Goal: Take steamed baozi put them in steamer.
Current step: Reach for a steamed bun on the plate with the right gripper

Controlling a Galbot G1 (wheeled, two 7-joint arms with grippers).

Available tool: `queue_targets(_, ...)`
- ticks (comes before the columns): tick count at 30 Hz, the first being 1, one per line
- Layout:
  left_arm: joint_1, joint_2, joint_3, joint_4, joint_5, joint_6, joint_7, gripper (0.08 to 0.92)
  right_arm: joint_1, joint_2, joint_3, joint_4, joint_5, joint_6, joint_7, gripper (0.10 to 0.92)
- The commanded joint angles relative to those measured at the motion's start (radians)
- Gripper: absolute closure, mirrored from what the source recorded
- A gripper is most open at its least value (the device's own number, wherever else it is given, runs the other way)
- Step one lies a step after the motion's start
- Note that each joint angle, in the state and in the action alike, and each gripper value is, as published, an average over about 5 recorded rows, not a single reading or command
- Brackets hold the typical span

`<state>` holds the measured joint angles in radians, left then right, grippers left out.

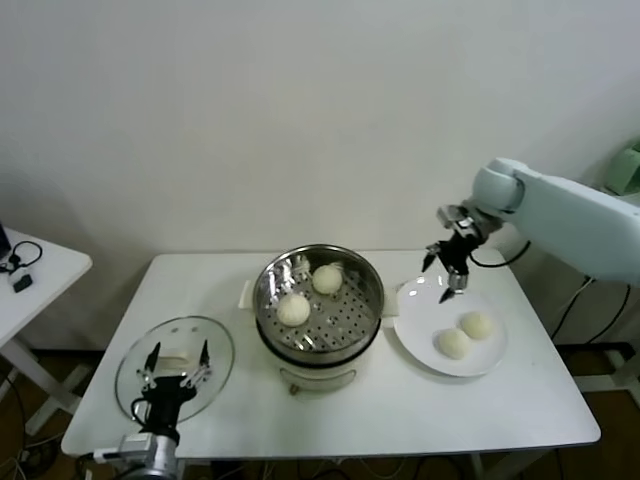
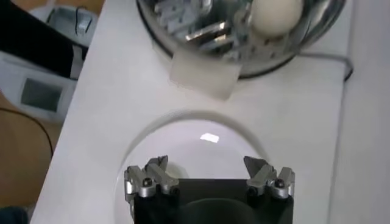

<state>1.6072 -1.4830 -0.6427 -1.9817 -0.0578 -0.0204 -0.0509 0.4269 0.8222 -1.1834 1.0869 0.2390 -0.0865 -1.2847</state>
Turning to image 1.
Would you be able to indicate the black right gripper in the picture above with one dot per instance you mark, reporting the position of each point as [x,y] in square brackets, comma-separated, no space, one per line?
[457,250]

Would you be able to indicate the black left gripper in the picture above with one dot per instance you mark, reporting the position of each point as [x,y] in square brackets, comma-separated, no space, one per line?
[165,400]

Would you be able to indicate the white steamed baozi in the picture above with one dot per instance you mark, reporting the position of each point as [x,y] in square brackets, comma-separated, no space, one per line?
[327,279]
[293,310]
[454,343]
[477,325]

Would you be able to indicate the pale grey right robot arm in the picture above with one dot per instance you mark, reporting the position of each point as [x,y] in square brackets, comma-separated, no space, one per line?
[575,215]

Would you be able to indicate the stainless steel steamer basket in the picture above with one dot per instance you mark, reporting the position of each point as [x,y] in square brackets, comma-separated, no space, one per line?
[345,315]

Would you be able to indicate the steel steamer pot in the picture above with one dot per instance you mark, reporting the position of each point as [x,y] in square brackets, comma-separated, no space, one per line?
[310,372]

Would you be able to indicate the round glass pot lid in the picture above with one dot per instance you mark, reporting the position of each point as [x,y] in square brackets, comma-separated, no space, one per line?
[217,345]

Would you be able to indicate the white round plate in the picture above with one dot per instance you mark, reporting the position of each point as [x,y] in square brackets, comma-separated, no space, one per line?
[425,315]

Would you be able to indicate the white side table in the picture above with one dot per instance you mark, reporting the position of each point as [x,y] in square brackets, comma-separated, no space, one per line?
[55,270]

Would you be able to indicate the small black device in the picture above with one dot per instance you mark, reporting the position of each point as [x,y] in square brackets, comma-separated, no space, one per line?
[23,284]

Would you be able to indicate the pale green box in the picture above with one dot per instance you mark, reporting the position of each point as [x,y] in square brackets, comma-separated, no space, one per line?
[625,172]

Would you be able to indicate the dark blue device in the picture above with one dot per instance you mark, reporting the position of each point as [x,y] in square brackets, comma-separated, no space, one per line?
[4,240]

